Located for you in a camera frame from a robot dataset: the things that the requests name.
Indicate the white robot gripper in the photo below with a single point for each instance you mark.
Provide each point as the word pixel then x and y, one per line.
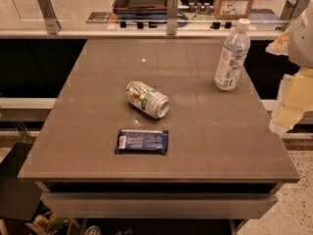
pixel 302 42

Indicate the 7up soda can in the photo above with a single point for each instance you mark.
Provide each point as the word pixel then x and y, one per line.
pixel 147 99

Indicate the can under table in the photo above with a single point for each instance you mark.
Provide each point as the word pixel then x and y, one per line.
pixel 93 230

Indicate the clear plastic water bottle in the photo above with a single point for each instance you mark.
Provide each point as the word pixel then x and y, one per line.
pixel 233 56

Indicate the cardboard box with label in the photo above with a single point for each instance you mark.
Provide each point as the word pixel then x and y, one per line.
pixel 231 9

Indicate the blue snack bar wrapper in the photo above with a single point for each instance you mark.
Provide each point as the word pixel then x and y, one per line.
pixel 131 140

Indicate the snack bag under table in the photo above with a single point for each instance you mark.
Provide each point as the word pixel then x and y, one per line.
pixel 48 223

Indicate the right metal railing post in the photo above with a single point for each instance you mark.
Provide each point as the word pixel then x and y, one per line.
pixel 291 11

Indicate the metal railing post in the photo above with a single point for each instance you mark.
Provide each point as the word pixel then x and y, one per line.
pixel 171 22
pixel 52 24
pixel 291 11

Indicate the middle metal railing post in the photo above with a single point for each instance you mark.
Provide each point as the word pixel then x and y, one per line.
pixel 171 22

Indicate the left metal railing post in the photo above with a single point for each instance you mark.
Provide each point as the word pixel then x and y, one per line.
pixel 52 24

